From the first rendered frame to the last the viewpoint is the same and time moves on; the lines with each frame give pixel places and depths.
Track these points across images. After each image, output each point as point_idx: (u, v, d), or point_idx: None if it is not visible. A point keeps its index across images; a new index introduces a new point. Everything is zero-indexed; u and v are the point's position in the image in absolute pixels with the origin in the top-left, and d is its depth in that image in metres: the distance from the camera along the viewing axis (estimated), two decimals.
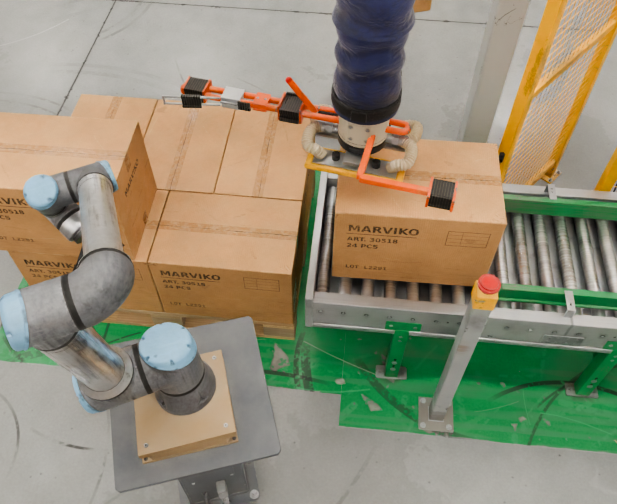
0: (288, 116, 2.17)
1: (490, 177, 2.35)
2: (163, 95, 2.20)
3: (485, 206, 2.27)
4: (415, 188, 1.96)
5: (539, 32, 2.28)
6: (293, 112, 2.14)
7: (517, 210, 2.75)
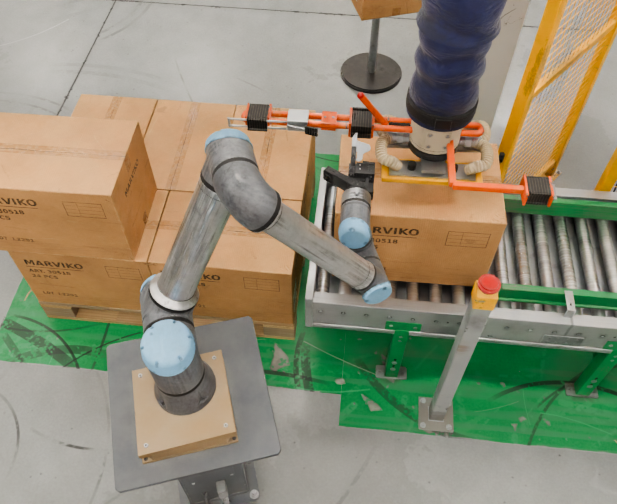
0: (360, 131, 2.13)
1: (490, 177, 2.35)
2: (228, 117, 2.14)
3: (485, 206, 2.27)
4: (510, 187, 1.96)
5: (539, 32, 2.28)
6: (366, 127, 2.11)
7: (517, 210, 2.75)
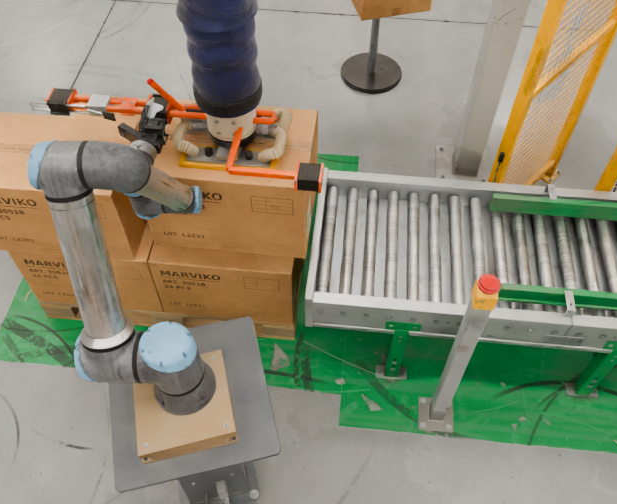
0: (156, 117, 2.18)
1: (301, 143, 2.28)
2: (30, 101, 2.20)
3: (287, 171, 2.20)
4: (283, 173, 2.00)
5: (539, 32, 2.28)
6: (159, 113, 2.16)
7: (517, 210, 2.75)
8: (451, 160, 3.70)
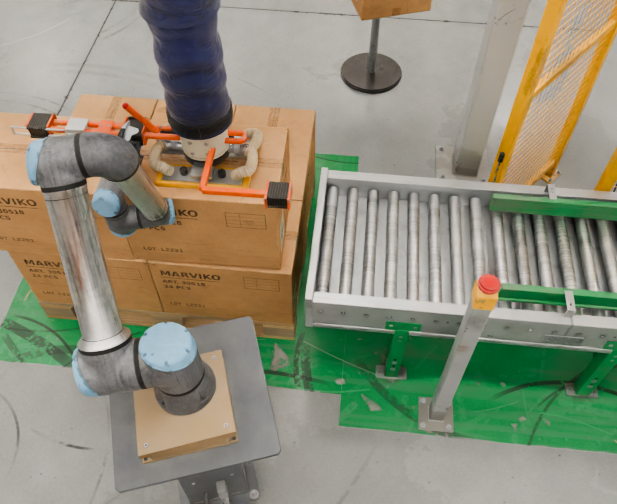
0: (132, 139, 2.28)
1: (272, 160, 2.39)
2: (10, 126, 2.30)
3: (259, 188, 2.31)
4: (253, 192, 2.11)
5: (539, 32, 2.28)
6: (135, 135, 2.25)
7: (517, 210, 2.75)
8: (451, 160, 3.70)
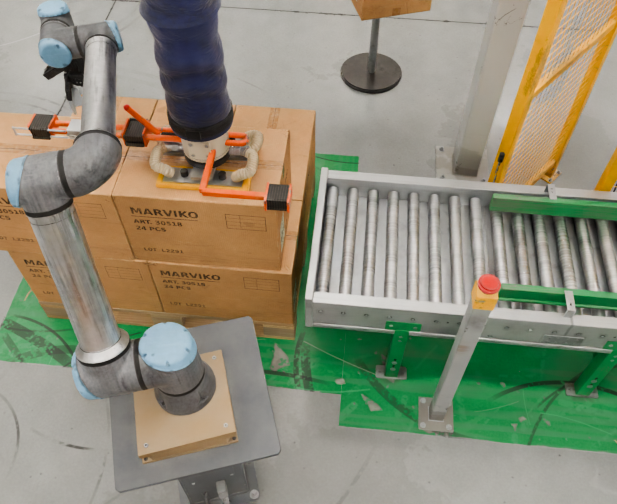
0: (133, 140, 2.29)
1: (273, 162, 2.40)
2: (12, 127, 2.31)
3: (259, 190, 2.32)
4: (253, 194, 2.12)
5: (539, 32, 2.28)
6: (136, 137, 2.26)
7: (517, 210, 2.75)
8: (451, 160, 3.70)
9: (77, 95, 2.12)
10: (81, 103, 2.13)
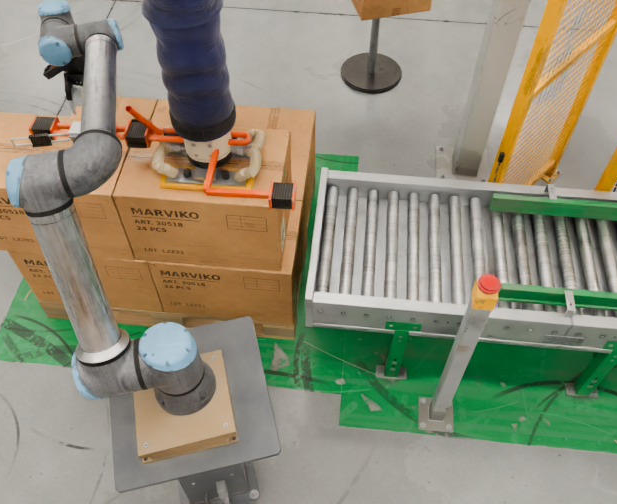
0: (135, 142, 2.29)
1: (273, 163, 2.40)
2: (11, 138, 2.27)
3: (260, 190, 2.32)
4: (257, 193, 2.11)
5: (539, 32, 2.28)
6: (138, 138, 2.26)
7: (517, 210, 2.75)
8: (451, 160, 3.70)
9: (77, 95, 2.11)
10: (81, 103, 2.12)
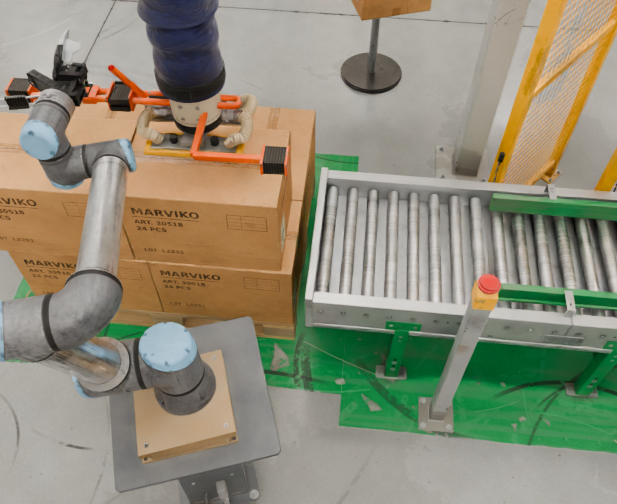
0: (119, 104, 2.15)
1: None
2: None
3: (260, 190, 2.32)
4: (248, 157, 1.98)
5: (539, 32, 2.28)
6: (122, 100, 2.12)
7: (517, 210, 2.75)
8: (451, 160, 3.70)
9: None
10: (88, 83, 1.80)
